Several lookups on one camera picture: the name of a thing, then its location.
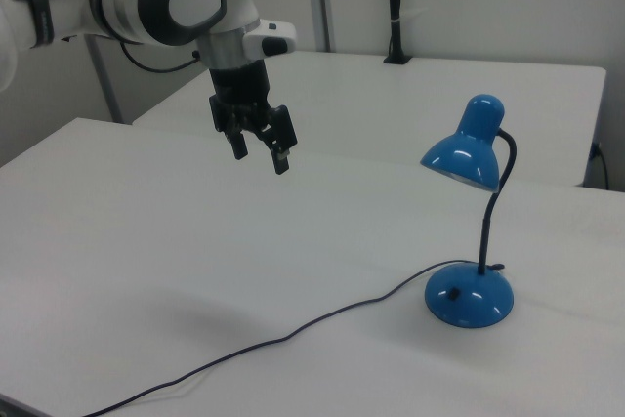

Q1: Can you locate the blue gooseneck desk lamp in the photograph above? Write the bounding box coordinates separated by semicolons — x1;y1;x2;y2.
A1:
420;93;516;329

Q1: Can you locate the black lamp power cable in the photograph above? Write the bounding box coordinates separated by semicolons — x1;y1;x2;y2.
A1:
72;260;504;417

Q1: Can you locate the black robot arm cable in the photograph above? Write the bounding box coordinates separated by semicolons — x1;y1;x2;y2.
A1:
0;0;204;74

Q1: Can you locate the black velcro cable strap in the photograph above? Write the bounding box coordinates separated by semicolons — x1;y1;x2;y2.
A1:
22;0;54;48

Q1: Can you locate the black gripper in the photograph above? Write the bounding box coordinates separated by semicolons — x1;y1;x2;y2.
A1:
208;59;300;176

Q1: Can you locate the white side table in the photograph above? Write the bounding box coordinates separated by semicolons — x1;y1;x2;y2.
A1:
131;49;608;188

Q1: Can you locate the thin black wall cable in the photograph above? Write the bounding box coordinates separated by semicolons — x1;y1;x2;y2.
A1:
590;142;611;189

